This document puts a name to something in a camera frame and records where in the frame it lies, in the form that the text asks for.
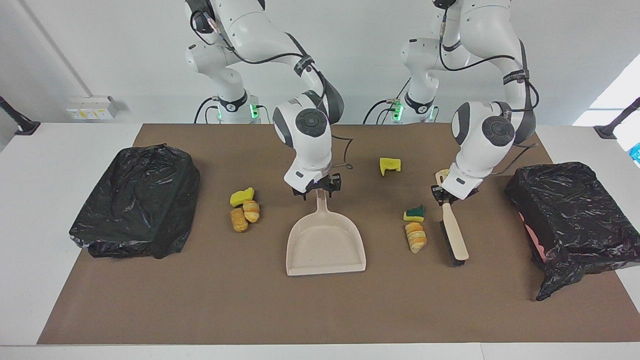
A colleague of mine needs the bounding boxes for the beige hand brush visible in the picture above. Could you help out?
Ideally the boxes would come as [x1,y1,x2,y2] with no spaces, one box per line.
[434,169,471,267]

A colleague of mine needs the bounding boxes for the large striped croissant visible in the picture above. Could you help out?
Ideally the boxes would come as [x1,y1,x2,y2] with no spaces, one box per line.
[405,222,428,254]

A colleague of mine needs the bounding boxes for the beige plastic dustpan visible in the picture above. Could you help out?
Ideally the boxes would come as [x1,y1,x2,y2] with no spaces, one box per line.
[285,189,367,277]

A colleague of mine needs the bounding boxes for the plain yellow sponge piece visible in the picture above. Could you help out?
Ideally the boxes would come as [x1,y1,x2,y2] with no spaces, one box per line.
[229,187,255,208]

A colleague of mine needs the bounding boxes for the brown bread roll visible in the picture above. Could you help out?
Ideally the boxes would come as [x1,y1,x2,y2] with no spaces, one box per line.
[230,208,249,233]

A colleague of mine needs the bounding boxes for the pink bin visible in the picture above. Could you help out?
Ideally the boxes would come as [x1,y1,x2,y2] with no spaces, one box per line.
[520,212,548,263]

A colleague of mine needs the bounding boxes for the black plastic trash bag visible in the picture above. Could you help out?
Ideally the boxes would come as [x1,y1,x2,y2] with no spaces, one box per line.
[69,143,201,260]
[504,161,640,302]

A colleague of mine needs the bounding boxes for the brown paper table mat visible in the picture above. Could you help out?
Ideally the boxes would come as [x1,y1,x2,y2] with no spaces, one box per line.
[37,123,640,346]

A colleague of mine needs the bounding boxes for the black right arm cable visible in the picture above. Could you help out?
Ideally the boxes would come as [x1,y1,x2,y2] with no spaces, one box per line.
[189,7,355,171]

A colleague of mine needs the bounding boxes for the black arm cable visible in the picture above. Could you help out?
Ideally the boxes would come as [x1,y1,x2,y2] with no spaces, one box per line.
[438,5,541,176]
[189,7,355,171]

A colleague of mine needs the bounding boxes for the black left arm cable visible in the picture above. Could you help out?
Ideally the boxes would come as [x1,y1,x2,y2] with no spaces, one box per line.
[438,5,541,176]

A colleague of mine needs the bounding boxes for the black base cable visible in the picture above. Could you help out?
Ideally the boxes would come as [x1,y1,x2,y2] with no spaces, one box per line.
[362,98,401,124]
[194,96,221,124]

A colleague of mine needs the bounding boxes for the black camera stand clamp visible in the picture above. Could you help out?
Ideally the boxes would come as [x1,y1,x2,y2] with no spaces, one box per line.
[594,97,640,140]
[0,95,41,136]

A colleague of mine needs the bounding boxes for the white wall outlet box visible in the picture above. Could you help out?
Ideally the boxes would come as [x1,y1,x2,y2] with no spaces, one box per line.
[66,96,119,121]

